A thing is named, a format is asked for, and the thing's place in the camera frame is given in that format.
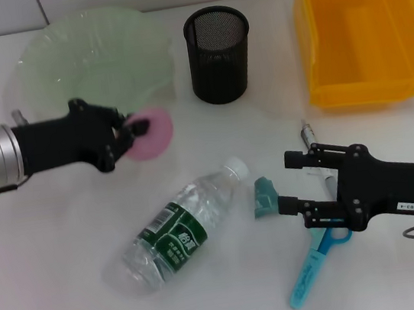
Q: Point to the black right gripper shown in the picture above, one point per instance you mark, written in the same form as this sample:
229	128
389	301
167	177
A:
388	185

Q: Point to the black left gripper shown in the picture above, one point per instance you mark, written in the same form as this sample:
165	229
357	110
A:
59	145

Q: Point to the pink peach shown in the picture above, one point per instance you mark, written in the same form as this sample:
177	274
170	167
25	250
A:
158	135

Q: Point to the blue sheathed scissors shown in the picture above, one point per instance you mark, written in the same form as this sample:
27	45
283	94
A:
305	280

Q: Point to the clear green-label water bottle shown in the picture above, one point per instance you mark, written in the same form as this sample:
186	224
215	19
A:
186	227

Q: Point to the silver ballpoint pen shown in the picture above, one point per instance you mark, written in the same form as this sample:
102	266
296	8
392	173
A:
309	134

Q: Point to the green glass fruit plate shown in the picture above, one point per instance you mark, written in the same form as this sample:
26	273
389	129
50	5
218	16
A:
101	62

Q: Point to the black mesh pen holder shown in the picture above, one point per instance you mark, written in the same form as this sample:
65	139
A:
220	72

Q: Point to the yellow plastic bin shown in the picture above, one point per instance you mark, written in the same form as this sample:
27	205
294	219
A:
371	85

